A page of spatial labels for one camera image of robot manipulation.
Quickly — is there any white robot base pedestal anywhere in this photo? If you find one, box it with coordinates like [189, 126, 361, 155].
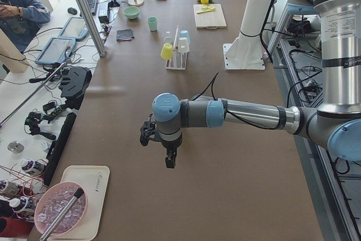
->
[223, 0, 274, 70]

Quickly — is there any aluminium frame post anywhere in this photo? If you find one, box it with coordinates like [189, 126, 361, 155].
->
[76, 0, 106, 57]

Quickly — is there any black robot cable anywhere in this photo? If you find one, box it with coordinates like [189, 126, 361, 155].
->
[191, 72, 285, 130]

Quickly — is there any black long bar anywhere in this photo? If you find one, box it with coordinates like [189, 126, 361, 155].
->
[43, 112, 77, 186]

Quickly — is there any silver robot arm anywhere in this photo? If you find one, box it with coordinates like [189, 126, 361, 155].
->
[140, 0, 360, 168]

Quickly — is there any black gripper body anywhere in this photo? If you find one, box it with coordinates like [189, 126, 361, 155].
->
[161, 138, 181, 153]

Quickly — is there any blue teach pendant tablet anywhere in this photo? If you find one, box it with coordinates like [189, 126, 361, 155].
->
[59, 17, 89, 41]

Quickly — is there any white purple bottle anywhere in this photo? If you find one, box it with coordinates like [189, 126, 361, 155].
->
[19, 159, 45, 177]

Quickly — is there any light blue plastic cup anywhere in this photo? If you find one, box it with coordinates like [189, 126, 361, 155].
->
[179, 30, 191, 45]

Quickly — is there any white wire cup rack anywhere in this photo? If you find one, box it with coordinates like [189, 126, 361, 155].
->
[165, 25, 189, 70]

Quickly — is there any cream plastic tray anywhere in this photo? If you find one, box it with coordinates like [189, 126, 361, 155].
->
[35, 165, 110, 240]

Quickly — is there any black plastic bracket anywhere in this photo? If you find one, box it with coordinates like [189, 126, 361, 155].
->
[59, 67, 92, 109]

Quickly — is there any black computer mouse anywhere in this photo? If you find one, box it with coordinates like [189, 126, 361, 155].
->
[68, 7, 77, 15]

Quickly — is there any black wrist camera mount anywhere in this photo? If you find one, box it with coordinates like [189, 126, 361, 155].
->
[139, 113, 161, 146]

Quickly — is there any grey folded cloth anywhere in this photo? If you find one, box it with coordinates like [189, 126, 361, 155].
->
[116, 29, 134, 41]

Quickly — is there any mint green bowl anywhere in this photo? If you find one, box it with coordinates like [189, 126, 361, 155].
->
[123, 6, 140, 20]

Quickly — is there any yellow plastic cup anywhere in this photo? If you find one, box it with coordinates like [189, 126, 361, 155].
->
[160, 43, 173, 60]

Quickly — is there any metal tongs black tip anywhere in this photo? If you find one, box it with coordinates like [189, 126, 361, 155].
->
[39, 188, 84, 241]

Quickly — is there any white plastic cup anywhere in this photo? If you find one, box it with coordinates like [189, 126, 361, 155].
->
[178, 37, 190, 53]

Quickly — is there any mint green plastic cup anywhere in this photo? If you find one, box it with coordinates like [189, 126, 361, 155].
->
[147, 16, 157, 32]

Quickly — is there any lemon slice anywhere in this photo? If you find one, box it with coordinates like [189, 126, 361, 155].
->
[201, 5, 216, 11]

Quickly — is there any wooden cutting board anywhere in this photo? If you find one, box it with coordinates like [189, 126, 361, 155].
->
[193, 4, 227, 29]

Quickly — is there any pink bowl of ice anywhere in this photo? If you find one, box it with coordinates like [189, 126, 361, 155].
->
[34, 182, 87, 236]

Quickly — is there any seated person in blue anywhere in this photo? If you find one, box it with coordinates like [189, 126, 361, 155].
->
[1, 0, 51, 52]

